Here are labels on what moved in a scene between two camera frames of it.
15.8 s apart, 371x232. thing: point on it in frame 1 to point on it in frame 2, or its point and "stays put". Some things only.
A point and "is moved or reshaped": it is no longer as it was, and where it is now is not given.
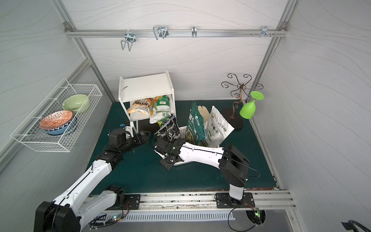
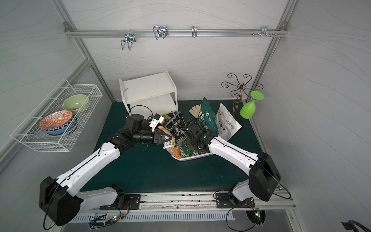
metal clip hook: x=194 y=31 stays put
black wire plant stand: x=238 y=91 stays put
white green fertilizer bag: x=217 y=128 is moved or reshaped
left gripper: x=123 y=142 to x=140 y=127
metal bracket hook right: x=264 y=31 stays put
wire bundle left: x=102 y=220 stays put
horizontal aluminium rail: x=174 y=33 stays put
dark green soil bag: x=195 y=132 to x=209 y=114
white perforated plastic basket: x=182 y=131 is moved or reshaped
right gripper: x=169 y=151 to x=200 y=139
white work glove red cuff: x=204 y=113 to x=195 y=110
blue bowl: x=59 y=130 stays put
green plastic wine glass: x=249 y=111 stays put
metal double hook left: x=130 y=38 stays put
